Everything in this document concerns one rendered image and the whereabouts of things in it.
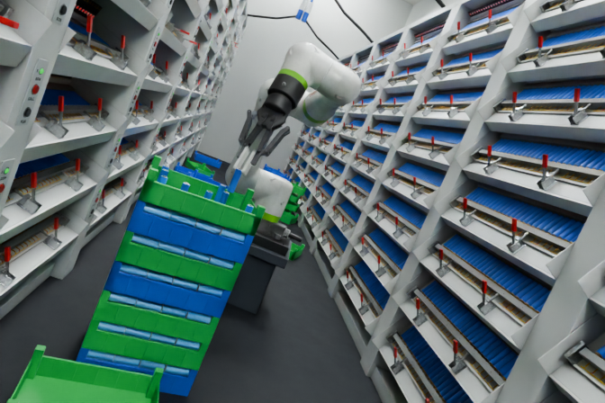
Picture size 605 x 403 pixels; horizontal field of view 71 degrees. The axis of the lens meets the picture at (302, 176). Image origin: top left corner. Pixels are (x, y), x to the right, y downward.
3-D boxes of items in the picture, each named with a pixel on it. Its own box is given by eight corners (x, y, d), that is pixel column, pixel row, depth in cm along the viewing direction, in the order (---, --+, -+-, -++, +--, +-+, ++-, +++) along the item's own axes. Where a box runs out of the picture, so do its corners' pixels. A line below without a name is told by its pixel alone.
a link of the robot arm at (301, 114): (291, 120, 171) (302, 93, 172) (320, 133, 173) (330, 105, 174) (297, 113, 153) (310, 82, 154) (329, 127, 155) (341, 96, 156)
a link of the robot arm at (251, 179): (225, 174, 192) (267, 68, 166) (258, 188, 195) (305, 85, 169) (218, 190, 181) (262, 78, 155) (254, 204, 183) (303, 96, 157)
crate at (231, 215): (243, 213, 130) (253, 190, 129) (254, 237, 111) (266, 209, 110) (144, 180, 120) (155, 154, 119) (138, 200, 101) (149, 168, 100)
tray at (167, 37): (181, 56, 205) (194, 40, 204) (156, 35, 145) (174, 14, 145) (147, 26, 200) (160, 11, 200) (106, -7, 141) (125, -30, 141)
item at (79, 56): (129, 86, 138) (157, 54, 137) (42, 72, 79) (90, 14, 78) (76, 42, 134) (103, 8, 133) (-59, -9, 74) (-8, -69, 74)
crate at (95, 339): (195, 329, 134) (204, 307, 133) (198, 371, 115) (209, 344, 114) (95, 307, 124) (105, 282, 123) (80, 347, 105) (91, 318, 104)
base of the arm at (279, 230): (300, 244, 193) (305, 232, 193) (296, 249, 178) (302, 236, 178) (248, 221, 195) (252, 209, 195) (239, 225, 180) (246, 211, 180)
